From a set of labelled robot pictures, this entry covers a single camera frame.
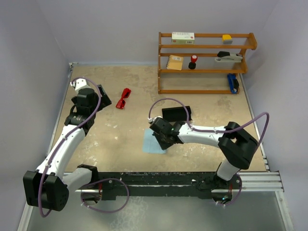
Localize blue black hole punch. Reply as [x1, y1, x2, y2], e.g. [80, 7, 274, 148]
[227, 73, 239, 94]

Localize red sunglasses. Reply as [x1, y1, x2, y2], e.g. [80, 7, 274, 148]
[116, 88, 131, 109]

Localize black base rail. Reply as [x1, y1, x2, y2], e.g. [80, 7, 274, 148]
[81, 172, 242, 201]

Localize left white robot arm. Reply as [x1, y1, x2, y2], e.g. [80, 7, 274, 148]
[23, 78, 111, 211]

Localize white green box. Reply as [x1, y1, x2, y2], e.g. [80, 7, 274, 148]
[171, 32, 195, 45]

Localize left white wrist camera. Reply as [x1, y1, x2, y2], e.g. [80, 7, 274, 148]
[70, 78, 90, 94]

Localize red black stamp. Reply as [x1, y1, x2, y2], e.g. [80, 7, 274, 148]
[188, 55, 198, 70]

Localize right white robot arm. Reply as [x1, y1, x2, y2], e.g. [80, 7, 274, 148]
[149, 116, 258, 188]

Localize yellow grey tape measure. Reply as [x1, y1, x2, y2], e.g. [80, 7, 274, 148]
[222, 34, 233, 45]

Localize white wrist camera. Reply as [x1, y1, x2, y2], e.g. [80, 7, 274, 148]
[148, 116, 162, 124]
[70, 78, 90, 94]

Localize blue cleaning cloth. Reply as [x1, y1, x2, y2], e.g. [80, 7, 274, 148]
[142, 128, 166, 154]

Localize grey black stapler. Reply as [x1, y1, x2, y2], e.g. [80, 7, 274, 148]
[215, 51, 243, 63]

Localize tan spiral notebook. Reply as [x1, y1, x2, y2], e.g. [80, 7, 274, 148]
[167, 55, 183, 71]

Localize wooden shelf rack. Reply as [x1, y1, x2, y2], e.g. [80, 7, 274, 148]
[157, 33, 257, 94]

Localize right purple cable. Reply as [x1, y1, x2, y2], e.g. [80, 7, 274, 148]
[148, 98, 270, 207]

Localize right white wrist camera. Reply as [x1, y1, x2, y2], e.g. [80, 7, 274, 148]
[148, 116, 162, 124]

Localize black glasses case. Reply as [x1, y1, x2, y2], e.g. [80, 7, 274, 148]
[162, 106, 192, 122]

